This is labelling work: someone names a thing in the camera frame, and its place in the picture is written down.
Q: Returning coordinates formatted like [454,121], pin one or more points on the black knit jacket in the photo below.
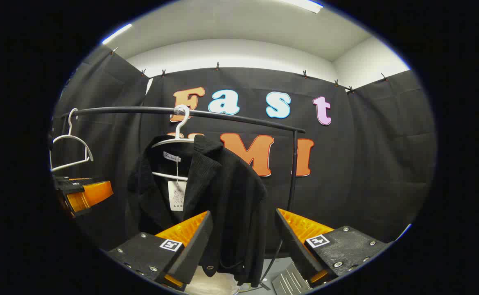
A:
[231,196]

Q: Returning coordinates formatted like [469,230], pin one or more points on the white clothes hanger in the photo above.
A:
[170,176]
[71,164]

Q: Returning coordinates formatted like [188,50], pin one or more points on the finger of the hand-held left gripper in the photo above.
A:
[88,196]

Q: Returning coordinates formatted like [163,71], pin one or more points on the white paper hang tag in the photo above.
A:
[177,196]

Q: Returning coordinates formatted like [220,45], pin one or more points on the black metal clothes rack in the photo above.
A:
[243,119]

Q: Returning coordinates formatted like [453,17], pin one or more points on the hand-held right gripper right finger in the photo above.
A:
[294,250]

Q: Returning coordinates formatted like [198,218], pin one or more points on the row of black backdrop clips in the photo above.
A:
[217,66]

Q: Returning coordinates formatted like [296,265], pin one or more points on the black backdrop cloth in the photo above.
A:
[366,164]

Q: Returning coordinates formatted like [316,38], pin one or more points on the ceiling light strip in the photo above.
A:
[305,5]

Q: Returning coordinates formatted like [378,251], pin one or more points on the grey ribbed floor plate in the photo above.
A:
[290,282]

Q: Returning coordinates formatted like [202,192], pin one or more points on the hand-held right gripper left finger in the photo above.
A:
[194,250]

